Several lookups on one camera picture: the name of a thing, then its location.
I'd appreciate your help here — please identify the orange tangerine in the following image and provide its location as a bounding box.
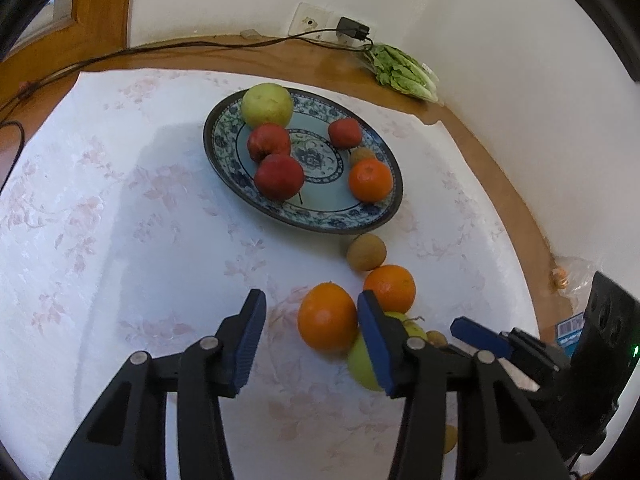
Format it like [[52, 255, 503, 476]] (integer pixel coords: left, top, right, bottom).
[[348, 158, 394, 204], [363, 264, 417, 315]]

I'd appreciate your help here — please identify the black cable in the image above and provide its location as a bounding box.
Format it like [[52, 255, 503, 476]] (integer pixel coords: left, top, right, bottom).
[[0, 29, 376, 186]]

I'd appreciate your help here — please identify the small red fruit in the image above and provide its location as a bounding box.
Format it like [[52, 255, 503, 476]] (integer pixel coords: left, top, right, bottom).
[[328, 118, 363, 149]]

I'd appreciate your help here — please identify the green apple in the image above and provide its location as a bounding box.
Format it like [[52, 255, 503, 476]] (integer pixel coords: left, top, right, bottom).
[[347, 311, 430, 392]]

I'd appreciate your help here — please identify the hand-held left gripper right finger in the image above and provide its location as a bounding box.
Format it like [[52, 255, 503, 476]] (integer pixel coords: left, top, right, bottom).
[[356, 290, 571, 480]]

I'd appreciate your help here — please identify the blue floral ceramic plate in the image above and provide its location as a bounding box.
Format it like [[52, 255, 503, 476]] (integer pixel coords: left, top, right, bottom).
[[202, 86, 404, 235]]

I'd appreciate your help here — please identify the clear plastic bag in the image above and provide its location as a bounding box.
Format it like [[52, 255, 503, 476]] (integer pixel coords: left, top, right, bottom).
[[550, 255, 600, 306]]

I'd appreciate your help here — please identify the medium red apple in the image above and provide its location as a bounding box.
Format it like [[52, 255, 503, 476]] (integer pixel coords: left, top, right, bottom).
[[247, 123, 292, 164]]

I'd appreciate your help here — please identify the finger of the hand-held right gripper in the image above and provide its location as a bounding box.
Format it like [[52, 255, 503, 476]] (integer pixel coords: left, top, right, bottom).
[[450, 316, 571, 386]]

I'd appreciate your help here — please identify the large orange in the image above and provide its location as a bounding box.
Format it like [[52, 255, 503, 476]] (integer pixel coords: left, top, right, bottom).
[[297, 282, 359, 352]]

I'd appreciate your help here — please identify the glass window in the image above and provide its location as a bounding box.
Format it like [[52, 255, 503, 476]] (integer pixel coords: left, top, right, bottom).
[[10, 0, 77, 48]]

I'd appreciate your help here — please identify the wooden window frame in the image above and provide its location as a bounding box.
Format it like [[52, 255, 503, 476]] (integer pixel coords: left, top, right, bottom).
[[0, 0, 139, 63]]

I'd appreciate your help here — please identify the large red apple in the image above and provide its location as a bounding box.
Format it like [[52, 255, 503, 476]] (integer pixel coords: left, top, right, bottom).
[[254, 154, 306, 203]]

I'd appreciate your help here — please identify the yellow-green pear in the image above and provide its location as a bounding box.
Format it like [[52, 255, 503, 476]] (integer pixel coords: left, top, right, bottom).
[[242, 83, 294, 129]]

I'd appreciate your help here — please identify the black charger plug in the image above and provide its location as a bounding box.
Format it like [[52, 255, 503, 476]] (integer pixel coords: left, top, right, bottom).
[[336, 16, 372, 43]]

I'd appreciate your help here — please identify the white wall socket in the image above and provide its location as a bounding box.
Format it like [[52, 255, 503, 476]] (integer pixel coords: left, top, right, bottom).
[[290, 2, 351, 43]]

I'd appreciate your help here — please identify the blue printed box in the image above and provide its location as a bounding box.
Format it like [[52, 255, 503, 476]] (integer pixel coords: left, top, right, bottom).
[[554, 312, 586, 346]]

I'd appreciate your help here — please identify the bagged green lettuce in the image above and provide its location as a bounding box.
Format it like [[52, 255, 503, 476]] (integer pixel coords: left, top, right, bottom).
[[361, 42, 441, 103]]

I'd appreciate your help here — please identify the white floral tablecloth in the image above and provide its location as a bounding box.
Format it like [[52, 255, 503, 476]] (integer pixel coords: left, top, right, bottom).
[[0, 67, 541, 480]]

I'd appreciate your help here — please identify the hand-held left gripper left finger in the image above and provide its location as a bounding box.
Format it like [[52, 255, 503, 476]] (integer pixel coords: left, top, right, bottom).
[[50, 288, 267, 480]]

